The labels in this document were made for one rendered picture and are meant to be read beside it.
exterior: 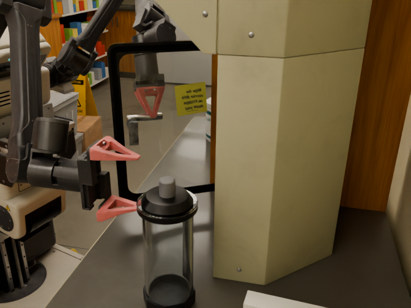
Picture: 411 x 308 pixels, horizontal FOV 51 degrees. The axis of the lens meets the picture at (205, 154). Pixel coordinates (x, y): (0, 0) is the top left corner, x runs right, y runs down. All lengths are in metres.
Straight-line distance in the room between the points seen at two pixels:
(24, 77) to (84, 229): 2.01
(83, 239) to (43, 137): 1.99
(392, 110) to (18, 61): 0.86
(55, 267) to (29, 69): 1.33
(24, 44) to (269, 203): 0.58
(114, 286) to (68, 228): 1.97
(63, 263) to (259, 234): 1.40
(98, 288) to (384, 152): 0.76
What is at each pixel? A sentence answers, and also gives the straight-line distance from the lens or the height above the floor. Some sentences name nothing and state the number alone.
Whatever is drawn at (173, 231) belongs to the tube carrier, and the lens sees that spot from 0.74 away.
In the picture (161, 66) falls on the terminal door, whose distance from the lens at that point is 1.00.
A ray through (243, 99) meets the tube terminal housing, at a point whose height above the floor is 1.34.
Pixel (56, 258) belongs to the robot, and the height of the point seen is 0.28.
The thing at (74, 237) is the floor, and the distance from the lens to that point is 2.80.
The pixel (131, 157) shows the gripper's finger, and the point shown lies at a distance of 0.73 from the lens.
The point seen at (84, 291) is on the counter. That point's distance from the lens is 0.95.
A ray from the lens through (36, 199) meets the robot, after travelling 1.63.
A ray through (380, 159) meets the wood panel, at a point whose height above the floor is 1.09.
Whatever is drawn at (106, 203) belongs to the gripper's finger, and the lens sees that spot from 0.81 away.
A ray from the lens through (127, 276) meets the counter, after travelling 0.96.
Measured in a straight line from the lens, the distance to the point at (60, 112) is 3.20.
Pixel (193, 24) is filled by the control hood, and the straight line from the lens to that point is 0.74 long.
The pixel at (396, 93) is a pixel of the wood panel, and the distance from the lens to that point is 1.14.
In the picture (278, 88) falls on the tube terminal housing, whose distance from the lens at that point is 0.74.
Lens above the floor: 1.55
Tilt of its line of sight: 24 degrees down
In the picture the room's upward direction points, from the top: 1 degrees clockwise
